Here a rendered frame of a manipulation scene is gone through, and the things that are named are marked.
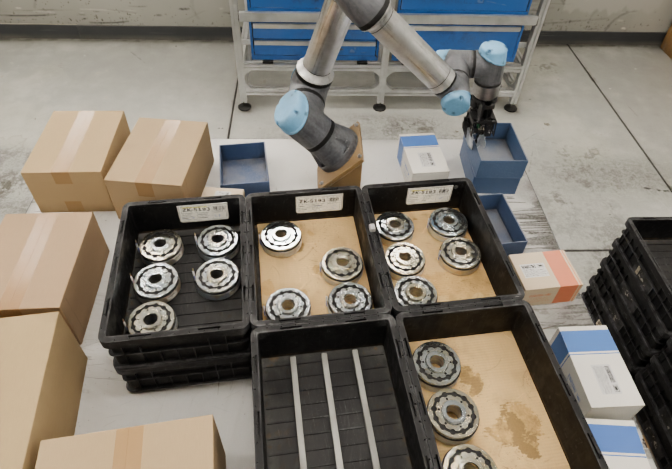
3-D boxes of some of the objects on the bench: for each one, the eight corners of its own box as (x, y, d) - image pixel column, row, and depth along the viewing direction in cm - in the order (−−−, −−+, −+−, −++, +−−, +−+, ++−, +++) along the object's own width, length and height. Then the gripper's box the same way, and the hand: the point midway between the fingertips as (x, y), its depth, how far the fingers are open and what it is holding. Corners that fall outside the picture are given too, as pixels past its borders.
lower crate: (144, 260, 147) (134, 232, 138) (252, 251, 150) (248, 222, 142) (125, 396, 119) (111, 370, 111) (258, 380, 123) (254, 354, 114)
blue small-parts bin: (221, 161, 178) (219, 144, 173) (266, 157, 180) (264, 141, 175) (222, 201, 164) (219, 185, 159) (270, 197, 166) (269, 181, 161)
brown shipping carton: (29, 253, 147) (5, 213, 136) (109, 251, 149) (93, 211, 137) (-13, 348, 126) (-45, 311, 115) (81, 344, 128) (59, 307, 116)
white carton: (546, 346, 132) (558, 326, 126) (591, 344, 133) (606, 325, 126) (576, 425, 118) (591, 407, 112) (627, 422, 119) (645, 405, 113)
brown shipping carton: (70, 150, 179) (53, 110, 167) (135, 149, 180) (123, 110, 169) (41, 212, 158) (19, 172, 147) (115, 211, 160) (100, 171, 148)
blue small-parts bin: (459, 154, 184) (463, 138, 179) (501, 155, 185) (506, 139, 180) (469, 193, 171) (474, 177, 165) (514, 194, 171) (521, 178, 166)
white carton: (396, 155, 183) (399, 134, 176) (429, 153, 184) (433, 132, 178) (408, 194, 169) (412, 173, 163) (444, 192, 171) (450, 171, 164)
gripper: (472, 105, 149) (462, 162, 164) (505, 103, 149) (492, 161, 164) (466, 88, 155) (457, 145, 170) (498, 87, 155) (486, 144, 170)
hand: (473, 144), depth 168 cm, fingers closed, pressing on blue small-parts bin
